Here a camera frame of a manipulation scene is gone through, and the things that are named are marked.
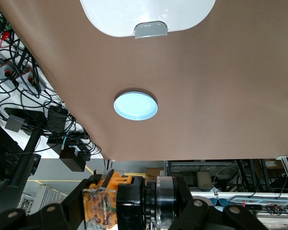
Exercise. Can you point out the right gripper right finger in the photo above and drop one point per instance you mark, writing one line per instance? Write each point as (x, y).
(201, 215)

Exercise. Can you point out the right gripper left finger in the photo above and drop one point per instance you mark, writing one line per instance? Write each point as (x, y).
(50, 215)

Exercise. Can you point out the orange and black switch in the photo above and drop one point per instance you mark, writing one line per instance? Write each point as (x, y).
(134, 203)

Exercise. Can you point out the beige box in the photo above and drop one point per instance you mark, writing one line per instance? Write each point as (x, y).
(204, 179)

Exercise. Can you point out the black power adapter box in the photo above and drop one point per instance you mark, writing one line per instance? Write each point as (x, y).
(73, 160)

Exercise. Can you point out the brown cardboard box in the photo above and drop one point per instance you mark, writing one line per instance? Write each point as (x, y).
(154, 172)
(273, 167)

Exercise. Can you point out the small grey box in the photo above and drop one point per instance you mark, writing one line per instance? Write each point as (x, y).
(14, 122)

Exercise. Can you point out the white lidded storage box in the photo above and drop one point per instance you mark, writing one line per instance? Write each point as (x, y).
(146, 12)

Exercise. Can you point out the white slatted barrier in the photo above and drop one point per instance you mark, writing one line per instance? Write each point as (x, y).
(43, 194)

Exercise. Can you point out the metal shelving rack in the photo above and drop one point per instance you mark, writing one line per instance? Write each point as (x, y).
(182, 165)

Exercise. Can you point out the black stand pole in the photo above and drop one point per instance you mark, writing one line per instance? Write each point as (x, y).
(26, 155)

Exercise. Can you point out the black monitor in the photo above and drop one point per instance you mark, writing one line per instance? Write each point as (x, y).
(0, 155)

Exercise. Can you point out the black flat power adapter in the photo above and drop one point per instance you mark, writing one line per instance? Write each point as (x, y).
(57, 117)

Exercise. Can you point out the light blue round plate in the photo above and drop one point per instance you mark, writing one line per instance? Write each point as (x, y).
(135, 106)

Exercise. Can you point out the brown table cover sheet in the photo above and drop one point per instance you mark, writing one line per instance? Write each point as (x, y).
(206, 83)

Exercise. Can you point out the grey power strip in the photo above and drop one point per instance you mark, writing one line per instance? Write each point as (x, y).
(0, 73)

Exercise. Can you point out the small circuit board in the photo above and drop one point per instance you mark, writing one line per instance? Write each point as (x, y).
(3, 26)

